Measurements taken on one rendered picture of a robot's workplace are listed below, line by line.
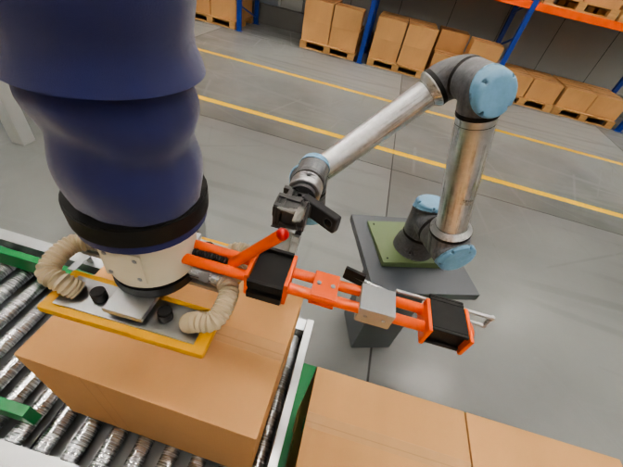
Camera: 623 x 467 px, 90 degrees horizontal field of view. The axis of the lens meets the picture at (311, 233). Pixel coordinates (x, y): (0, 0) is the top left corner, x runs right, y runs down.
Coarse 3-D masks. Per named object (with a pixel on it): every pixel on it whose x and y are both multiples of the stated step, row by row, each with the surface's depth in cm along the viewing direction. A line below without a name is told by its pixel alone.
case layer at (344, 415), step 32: (320, 384) 120; (352, 384) 122; (320, 416) 112; (352, 416) 113; (384, 416) 115; (416, 416) 117; (448, 416) 119; (320, 448) 105; (352, 448) 106; (384, 448) 108; (416, 448) 110; (448, 448) 111; (480, 448) 113; (512, 448) 115; (544, 448) 117; (576, 448) 119
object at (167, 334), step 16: (80, 272) 67; (96, 288) 62; (112, 288) 65; (48, 304) 61; (64, 304) 61; (80, 304) 62; (96, 304) 62; (160, 304) 65; (176, 304) 65; (192, 304) 67; (80, 320) 60; (96, 320) 61; (112, 320) 61; (128, 320) 61; (144, 320) 62; (160, 320) 61; (176, 320) 63; (128, 336) 61; (144, 336) 60; (160, 336) 61; (176, 336) 61; (192, 336) 61; (208, 336) 62; (192, 352) 60
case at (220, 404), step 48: (192, 288) 93; (240, 288) 96; (48, 336) 77; (96, 336) 79; (240, 336) 85; (288, 336) 88; (48, 384) 83; (96, 384) 72; (144, 384) 73; (192, 384) 75; (240, 384) 77; (144, 432) 94; (192, 432) 79; (240, 432) 69
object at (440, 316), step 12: (432, 300) 61; (432, 312) 59; (444, 312) 60; (456, 312) 60; (432, 324) 57; (444, 324) 58; (456, 324) 58; (468, 324) 59; (420, 336) 59; (432, 336) 59; (444, 336) 59; (456, 336) 57; (468, 336) 57; (456, 348) 60
